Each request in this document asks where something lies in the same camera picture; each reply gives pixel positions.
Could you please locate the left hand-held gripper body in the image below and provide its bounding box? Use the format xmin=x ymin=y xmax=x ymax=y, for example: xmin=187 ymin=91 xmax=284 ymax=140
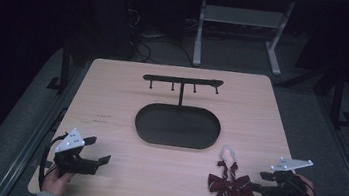
xmin=51 ymin=126 xmax=105 ymax=183

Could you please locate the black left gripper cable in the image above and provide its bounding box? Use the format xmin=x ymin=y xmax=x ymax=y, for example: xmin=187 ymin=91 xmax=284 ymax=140
xmin=36 ymin=130 xmax=69 ymax=193

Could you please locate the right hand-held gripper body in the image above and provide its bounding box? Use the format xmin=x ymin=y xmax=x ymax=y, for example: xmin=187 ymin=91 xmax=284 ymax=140
xmin=259 ymin=153 xmax=315 ymax=196

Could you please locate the black hanger stand with tray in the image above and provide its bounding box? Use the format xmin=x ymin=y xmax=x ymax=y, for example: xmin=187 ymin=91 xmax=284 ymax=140
xmin=132 ymin=70 xmax=228 ymax=154

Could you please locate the white metal table frame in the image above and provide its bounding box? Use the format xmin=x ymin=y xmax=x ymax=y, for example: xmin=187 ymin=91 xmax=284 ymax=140
xmin=191 ymin=0 xmax=296 ymax=78

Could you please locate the person's left hand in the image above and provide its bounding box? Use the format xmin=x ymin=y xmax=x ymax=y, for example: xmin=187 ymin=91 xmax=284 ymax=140
xmin=40 ymin=168 xmax=76 ymax=196

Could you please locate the black metal stand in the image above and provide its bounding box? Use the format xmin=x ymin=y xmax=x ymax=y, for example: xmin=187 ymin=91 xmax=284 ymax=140
xmin=45 ymin=37 xmax=77 ymax=95
xmin=326 ymin=68 xmax=349 ymax=131

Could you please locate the tangle of black floor cables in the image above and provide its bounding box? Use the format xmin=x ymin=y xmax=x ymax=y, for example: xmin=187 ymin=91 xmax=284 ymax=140
xmin=120 ymin=6 xmax=201 ymax=70

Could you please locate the dark red striped bow tie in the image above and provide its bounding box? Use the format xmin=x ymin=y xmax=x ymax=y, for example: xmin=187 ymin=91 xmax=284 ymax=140
xmin=205 ymin=143 xmax=268 ymax=196

